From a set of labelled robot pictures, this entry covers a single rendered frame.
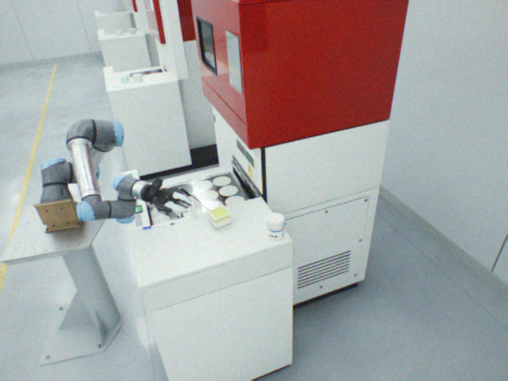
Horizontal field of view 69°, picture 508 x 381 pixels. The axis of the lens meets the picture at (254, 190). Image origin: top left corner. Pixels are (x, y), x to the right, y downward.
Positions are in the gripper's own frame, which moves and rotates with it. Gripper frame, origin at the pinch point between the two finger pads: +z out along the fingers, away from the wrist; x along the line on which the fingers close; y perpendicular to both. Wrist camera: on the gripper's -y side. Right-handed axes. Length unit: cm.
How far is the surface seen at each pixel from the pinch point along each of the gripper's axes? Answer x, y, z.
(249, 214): -22.1, 30.4, 9.3
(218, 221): -9.2, 21.3, 3.2
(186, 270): 16.3, 18.2, 4.9
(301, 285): -31, 108, 28
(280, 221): -16.6, 16.8, 28.7
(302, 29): -74, -30, 15
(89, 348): 58, 111, -70
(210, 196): -31, 43, -20
